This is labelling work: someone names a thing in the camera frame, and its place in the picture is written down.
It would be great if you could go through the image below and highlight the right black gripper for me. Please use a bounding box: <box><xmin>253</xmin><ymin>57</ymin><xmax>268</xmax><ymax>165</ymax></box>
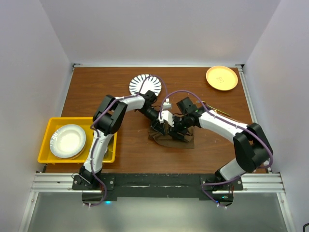
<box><xmin>167</xmin><ymin>115</ymin><xmax>190</xmax><ymax>141</ymax></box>

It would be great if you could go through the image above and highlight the brown cloth napkin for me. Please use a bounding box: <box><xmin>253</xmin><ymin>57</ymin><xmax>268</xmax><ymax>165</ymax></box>
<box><xmin>148</xmin><ymin>127</ymin><xmax>195</xmax><ymax>149</ymax></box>

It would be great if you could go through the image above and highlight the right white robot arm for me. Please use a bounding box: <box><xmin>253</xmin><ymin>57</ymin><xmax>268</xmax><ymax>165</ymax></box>
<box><xmin>170</xmin><ymin>97</ymin><xmax>273</xmax><ymax>190</ymax></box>

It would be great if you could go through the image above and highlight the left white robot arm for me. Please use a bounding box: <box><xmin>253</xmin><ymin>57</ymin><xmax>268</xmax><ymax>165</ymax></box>
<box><xmin>76</xmin><ymin>90</ymin><xmax>166</xmax><ymax>189</ymax></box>

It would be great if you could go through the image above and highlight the iridescent fork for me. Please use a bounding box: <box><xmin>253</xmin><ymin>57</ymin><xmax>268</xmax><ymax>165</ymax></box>
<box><xmin>196</xmin><ymin>101</ymin><xmax>230</xmax><ymax>116</ymax></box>

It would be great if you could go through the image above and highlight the white blue striped plate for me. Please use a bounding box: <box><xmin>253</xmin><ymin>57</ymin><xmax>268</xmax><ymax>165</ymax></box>
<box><xmin>128</xmin><ymin>74</ymin><xmax>162</xmax><ymax>96</ymax></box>

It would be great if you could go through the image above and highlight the orange plate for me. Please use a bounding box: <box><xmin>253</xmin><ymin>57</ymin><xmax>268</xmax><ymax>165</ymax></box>
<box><xmin>205</xmin><ymin>66</ymin><xmax>238</xmax><ymax>91</ymax></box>

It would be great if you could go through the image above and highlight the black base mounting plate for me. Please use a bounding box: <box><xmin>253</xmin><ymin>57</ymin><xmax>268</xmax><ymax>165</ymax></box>
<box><xmin>72</xmin><ymin>173</ymin><xmax>243</xmax><ymax>203</ymax></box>

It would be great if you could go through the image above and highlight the white paper plate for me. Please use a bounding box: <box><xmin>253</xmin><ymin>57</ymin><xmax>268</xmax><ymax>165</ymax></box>
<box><xmin>50</xmin><ymin>124</ymin><xmax>86</xmax><ymax>159</ymax></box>

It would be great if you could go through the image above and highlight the yellow plastic bin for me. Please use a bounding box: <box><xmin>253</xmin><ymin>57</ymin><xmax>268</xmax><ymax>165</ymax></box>
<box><xmin>37</xmin><ymin>116</ymin><xmax>118</xmax><ymax>164</ymax></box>

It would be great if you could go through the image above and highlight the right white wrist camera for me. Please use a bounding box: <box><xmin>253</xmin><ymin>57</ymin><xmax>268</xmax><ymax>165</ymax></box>
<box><xmin>158</xmin><ymin>110</ymin><xmax>174</xmax><ymax>127</ymax></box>

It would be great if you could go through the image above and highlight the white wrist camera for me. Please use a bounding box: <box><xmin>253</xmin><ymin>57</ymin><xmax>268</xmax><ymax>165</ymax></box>
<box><xmin>158</xmin><ymin>110</ymin><xmax>174</xmax><ymax>127</ymax></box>
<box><xmin>162</xmin><ymin>98</ymin><xmax>172</xmax><ymax>110</ymax></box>

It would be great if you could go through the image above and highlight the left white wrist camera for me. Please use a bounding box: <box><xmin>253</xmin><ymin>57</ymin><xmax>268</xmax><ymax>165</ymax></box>
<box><xmin>162</xmin><ymin>98</ymin><xmax>172</xmax><ymax>110</ymax></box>

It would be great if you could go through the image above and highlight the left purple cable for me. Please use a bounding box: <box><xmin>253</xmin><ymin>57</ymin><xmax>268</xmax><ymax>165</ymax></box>
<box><xmin>89</xmin><ymin>75</ymin><xmax>169</xmax><ymax>207</ymax></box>

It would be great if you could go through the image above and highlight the aluminium frame rail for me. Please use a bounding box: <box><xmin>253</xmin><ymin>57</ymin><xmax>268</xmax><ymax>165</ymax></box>
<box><xmin>30</xmin><ymin>173</ymin><xmax>285</xmax><ymax>194</ymax></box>

